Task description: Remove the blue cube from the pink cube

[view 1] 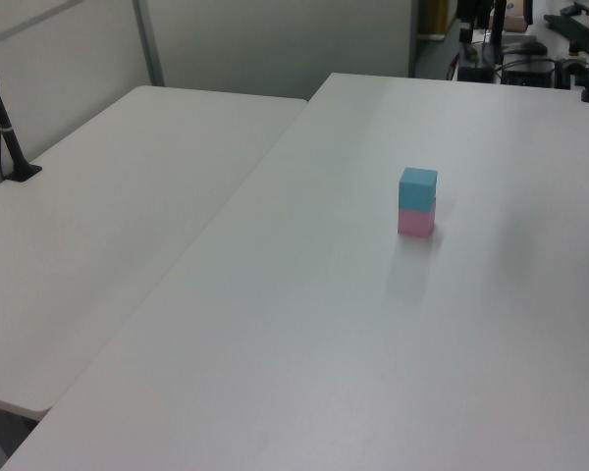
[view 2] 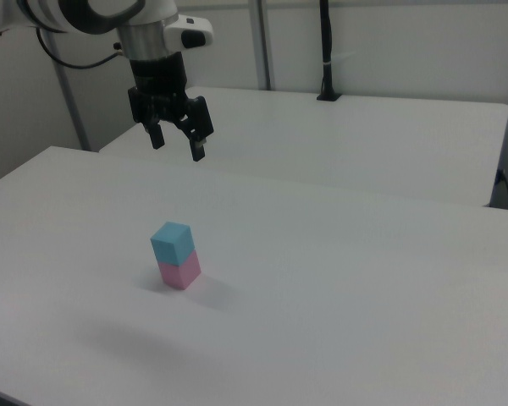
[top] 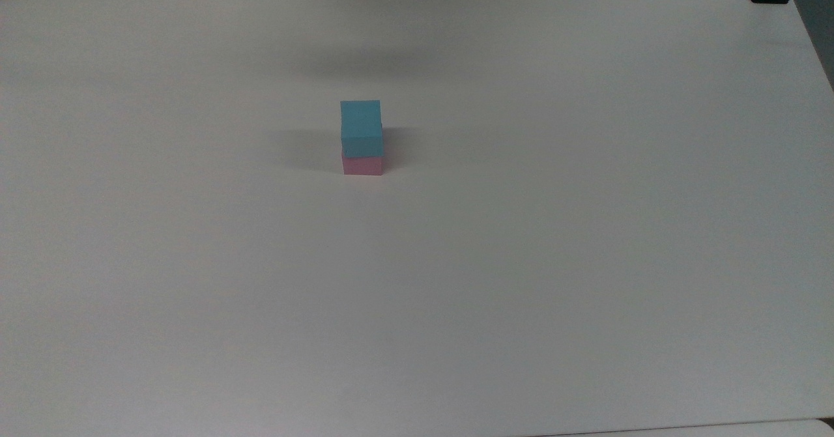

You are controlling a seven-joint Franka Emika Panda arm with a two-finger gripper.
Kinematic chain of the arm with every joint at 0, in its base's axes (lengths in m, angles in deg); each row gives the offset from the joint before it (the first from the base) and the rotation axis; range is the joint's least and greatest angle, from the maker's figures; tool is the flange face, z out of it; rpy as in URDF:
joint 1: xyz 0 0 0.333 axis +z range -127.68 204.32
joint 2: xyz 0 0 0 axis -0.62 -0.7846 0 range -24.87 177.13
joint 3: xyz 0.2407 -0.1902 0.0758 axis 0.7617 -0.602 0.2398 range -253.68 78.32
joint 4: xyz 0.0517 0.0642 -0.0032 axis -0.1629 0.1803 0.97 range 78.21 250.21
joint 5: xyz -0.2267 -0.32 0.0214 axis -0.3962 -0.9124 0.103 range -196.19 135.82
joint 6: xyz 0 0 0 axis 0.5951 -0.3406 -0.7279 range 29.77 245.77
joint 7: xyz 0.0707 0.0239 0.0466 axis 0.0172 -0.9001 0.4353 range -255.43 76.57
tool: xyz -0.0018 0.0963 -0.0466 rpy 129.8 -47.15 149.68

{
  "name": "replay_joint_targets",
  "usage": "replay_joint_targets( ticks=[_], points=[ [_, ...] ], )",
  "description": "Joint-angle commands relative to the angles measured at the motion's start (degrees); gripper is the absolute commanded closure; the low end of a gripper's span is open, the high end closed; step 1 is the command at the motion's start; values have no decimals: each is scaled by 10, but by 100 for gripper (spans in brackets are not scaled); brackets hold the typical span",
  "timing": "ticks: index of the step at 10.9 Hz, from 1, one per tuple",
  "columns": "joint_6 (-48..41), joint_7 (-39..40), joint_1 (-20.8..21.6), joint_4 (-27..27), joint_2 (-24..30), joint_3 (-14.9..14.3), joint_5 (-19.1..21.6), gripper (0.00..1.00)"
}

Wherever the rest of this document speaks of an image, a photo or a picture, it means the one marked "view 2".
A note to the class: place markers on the pink cube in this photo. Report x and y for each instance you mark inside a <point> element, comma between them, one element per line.
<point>180,272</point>

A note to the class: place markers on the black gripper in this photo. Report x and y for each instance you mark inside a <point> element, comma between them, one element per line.
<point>161,89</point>

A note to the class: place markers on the blue cube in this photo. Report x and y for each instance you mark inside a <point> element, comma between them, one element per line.
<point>171,243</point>

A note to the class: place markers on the grey wall post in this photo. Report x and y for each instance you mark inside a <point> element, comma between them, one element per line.
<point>70,105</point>
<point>260,42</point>

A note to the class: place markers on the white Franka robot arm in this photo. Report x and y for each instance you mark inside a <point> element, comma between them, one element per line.
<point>110,17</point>

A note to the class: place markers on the black camera stand pole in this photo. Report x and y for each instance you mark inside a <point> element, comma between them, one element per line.
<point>327,51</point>

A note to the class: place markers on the white side table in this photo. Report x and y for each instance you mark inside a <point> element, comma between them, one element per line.
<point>321,144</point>

